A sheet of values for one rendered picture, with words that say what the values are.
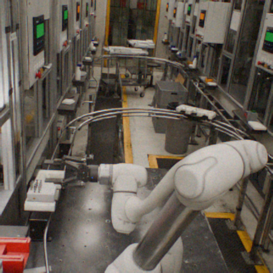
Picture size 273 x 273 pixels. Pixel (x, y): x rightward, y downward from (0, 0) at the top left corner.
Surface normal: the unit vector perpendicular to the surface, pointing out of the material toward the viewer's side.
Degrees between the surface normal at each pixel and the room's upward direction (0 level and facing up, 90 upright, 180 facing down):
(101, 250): 0
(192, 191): 82
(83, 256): 0
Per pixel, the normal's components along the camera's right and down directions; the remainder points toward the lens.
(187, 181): -0.66, 0.13
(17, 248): 0.05, 0.38
